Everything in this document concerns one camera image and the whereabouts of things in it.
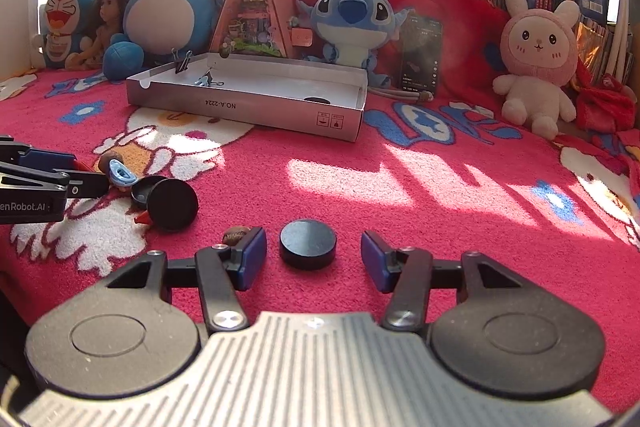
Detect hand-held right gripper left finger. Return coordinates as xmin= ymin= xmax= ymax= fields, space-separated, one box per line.
xmin=102 ymin=227 xmax=268 ymax=334

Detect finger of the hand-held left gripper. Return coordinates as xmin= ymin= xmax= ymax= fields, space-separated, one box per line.
xmin=0 ymin=162 xmax=112 ymax=201
xmin=0 ymin=136 xmax=77 ymax=172

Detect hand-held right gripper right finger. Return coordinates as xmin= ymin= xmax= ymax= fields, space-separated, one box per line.
xmin=361 ymin=231 xmax=528 ymax=333

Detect black cylindrical cap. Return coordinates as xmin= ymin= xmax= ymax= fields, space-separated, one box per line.
xmin=279 ymin=219 xmax=337 ymax=269

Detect black round lid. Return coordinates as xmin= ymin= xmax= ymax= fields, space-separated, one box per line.
xmin=130 ymin=176 xmax=169 ymax=208

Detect large black binder clip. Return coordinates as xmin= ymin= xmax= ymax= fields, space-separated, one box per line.
xmin=205 ymin=56 xmax=226 ymax=88

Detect white cardboard box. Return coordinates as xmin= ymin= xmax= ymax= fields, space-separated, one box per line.
xmin=126 ymin=53 xmax=368 ymax=142

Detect pink printed blanket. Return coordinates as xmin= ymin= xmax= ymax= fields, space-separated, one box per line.
xmin=0 ymin=67 xmax=640 ymax=413

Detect blue cat robot plush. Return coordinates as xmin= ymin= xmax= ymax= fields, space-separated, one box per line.
xmin=32 ymin=0 xmax=98 ymax=70

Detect brown haired doll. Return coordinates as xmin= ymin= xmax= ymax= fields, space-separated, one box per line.
xmin=65 ymin=0 xmax=133 ymax=71

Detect small black binder clip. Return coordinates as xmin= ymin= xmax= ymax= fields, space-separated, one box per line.
xmin=171 ymin=49 xmax=195 ymax=76

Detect round blue mouse plush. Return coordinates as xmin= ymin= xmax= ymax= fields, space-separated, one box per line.
xmin=102 ymin=0 xmax=233 ymax=82

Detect black smartphone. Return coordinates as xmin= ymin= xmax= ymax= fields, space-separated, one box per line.
xmin=397 ymin=13 xmax=444 ymax=98

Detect blue alien plush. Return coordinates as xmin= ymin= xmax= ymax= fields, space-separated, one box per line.
xmin=295 ymin=0 xmax=416 ymax=89

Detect triangular pink dollhouse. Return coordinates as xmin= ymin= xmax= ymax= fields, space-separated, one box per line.
xmin=207 ymin=0 xmax=294 ymax=59

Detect pink bunny plush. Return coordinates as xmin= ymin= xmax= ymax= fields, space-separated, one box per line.
xmin=492 ymin=0 xmax=582 ymax=140

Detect red cloth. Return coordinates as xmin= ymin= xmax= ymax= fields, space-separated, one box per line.
xmin=575 ymin=74 xmax=640 ymax=134

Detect white pipes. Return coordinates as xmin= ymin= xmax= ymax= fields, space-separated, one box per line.
xmin=600 ymin=0 xmax=639 ymax=86

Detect grey cord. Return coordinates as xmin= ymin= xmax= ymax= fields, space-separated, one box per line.
xmin=367 ymin=86 xmax=435 ymax=104

